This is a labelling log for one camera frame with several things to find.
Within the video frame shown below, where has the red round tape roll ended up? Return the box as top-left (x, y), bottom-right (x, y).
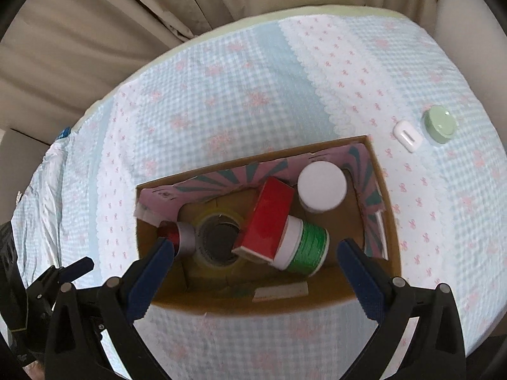
top-left (157, 221), bottom-right (196, 257)

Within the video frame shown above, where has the yellow packing tape roll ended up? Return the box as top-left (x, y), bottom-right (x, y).
top-left (192, 208), bottom-right (244, 279)

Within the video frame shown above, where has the white green thread spool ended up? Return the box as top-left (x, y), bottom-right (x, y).
top-left (271, 215), bottom-right (330, 276)

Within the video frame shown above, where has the white medicine bottle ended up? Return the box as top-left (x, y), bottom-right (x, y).
top-left (297, 161), bottom-right (347, 214)

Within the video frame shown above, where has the red cardboard box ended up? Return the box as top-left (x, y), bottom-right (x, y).
top-left (232, 177), bottom-right (295, 263)

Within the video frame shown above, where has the white earbuds case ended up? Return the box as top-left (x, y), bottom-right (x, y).
top-left (393, 120), bottom-right (423, 154)

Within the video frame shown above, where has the pale green round jar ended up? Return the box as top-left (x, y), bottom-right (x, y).
top-left (423, 105), bottom-right (458, 144)

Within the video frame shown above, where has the cardboard box with pink lining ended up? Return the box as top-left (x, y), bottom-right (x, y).
top-left (135, 136), bottom-right (401, 315)

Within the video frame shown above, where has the beige curtain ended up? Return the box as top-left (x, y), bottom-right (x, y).
top-left (1, 0), bottom-right (437, 142)

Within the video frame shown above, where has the blue checkered bed sheet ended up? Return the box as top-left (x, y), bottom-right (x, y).
top-left (10, 12), bottom-right (507, 380)

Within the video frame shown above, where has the pale green mattress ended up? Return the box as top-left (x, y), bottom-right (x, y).
top-left (71, 4), bottom-right (407, 132)

